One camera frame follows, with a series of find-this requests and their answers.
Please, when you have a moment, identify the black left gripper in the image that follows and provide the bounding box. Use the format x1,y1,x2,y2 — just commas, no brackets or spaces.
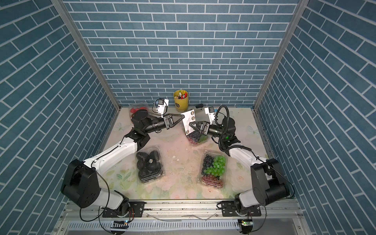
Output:
142,115,183,135

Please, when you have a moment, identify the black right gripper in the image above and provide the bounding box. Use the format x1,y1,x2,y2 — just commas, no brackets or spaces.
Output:
191,123,227,142

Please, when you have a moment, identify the white fruit sticker sheet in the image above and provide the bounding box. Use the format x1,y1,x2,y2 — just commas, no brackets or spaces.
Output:
181,109,195,136

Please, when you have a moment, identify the clear box of blueberries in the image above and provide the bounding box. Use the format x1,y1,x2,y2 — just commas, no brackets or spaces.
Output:
187,131,209,146

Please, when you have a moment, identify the clear box of mixed grapes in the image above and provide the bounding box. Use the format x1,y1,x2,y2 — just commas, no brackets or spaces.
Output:
198,151,227,189

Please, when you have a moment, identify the clear box of avocados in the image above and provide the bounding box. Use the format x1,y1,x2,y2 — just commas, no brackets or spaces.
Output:
136,146,164,183

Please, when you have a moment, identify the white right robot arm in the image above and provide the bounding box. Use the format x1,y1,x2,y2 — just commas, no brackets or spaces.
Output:
189,105,295,210

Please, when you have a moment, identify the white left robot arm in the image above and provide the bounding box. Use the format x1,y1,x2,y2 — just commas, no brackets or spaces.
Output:
61,109,185,216

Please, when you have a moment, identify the yellow pen cup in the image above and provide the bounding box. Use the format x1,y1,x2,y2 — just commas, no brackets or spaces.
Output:
173,90,189,112

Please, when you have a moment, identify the clear box of strawberries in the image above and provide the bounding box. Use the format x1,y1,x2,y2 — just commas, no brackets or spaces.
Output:
129,102,149,117

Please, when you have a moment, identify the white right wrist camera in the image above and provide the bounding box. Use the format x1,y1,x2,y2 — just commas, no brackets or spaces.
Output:
205,106,216,124

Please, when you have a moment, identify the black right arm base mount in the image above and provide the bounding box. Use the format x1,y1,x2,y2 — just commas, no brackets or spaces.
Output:
216,199,261,217

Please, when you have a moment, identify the aluminium front rail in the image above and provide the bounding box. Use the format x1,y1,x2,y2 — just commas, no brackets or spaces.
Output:
55,199,306,230

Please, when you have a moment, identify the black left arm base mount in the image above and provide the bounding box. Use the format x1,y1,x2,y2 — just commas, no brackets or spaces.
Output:
102,201,146,218

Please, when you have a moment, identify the aluminium corner post left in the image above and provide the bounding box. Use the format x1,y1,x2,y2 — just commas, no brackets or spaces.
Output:
51,0,121,112

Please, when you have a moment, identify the aluminium corner post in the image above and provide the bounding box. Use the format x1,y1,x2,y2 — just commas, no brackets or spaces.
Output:
51,0,121,112
253,0,309,110

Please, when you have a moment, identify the aluminium corner post right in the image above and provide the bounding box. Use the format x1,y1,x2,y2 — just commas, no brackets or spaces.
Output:
253,0,309,110

